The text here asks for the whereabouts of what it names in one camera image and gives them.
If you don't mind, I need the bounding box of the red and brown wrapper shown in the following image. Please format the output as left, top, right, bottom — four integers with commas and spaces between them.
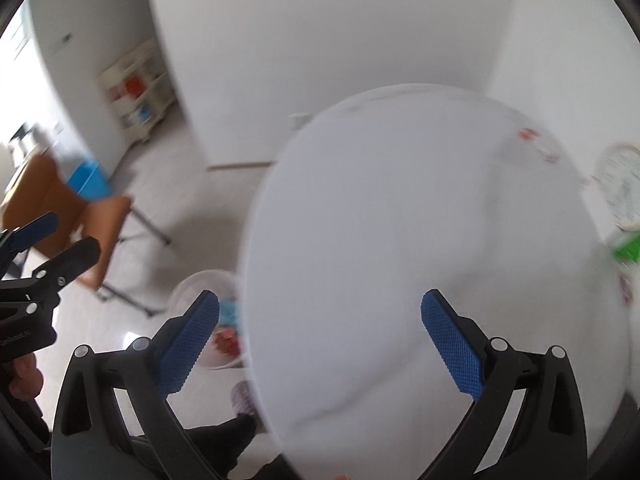
213, 326, 242, 361

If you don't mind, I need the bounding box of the blue surgical face mask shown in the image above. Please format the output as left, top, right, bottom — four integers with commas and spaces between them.
219, 298, 240, 330

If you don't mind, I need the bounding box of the white plastic trash basket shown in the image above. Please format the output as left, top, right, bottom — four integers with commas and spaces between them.
168, 270, 243, 370

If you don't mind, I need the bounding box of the person's left hand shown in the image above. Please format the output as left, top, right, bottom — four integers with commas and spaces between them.
4, 353, 44, 401

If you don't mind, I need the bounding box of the brown leather chair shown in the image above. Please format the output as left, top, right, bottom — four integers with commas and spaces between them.
1, 154, 171, 318

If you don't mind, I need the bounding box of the blue plastic bin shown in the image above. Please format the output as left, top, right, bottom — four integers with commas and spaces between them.
67, 160, 112, 200

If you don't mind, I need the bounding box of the left grey slipper foot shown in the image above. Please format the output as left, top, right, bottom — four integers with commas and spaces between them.
231, 380, 262, 426

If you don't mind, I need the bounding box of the red packaged item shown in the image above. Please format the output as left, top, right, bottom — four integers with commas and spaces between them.
618, 271, 634, 308

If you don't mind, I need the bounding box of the cream storage shelf cart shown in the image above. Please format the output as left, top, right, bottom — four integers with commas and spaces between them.
99, 39, 177, 145

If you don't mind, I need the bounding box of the green snack bag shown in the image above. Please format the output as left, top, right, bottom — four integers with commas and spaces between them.
608, 231, 640, 266

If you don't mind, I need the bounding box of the red white small box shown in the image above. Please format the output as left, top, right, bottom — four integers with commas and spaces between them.
518, 128, 560, 164

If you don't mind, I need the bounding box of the white round wall clock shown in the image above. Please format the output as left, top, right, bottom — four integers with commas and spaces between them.
594, 143, 640, 232

